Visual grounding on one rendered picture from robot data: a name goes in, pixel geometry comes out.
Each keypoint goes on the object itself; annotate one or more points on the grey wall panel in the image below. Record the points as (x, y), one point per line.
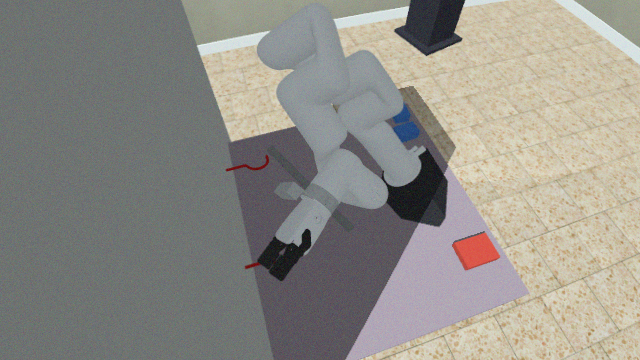
(117, 236)

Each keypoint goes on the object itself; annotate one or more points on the red flat block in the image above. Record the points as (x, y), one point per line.
(475, 251)

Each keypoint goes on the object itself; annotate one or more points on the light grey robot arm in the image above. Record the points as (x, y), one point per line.
(306, 95)

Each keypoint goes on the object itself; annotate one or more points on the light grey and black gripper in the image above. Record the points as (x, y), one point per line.
(308, 219)

